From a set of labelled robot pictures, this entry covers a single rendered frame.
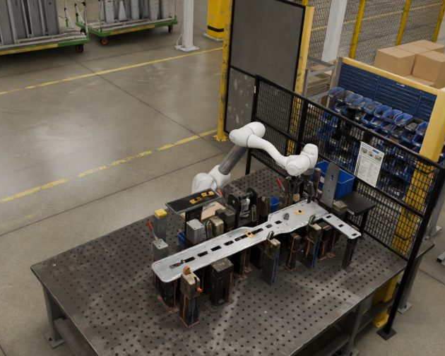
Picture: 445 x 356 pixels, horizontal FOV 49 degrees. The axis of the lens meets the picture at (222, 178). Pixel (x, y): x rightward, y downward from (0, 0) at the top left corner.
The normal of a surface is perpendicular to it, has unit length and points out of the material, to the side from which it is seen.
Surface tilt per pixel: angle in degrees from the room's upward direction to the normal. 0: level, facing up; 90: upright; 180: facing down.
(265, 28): 89
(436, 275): 0
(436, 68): 90
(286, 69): 91
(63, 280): 0
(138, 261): 0
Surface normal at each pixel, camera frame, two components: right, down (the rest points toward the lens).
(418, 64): -0.80, 0.27
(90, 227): 0.06, -0.85
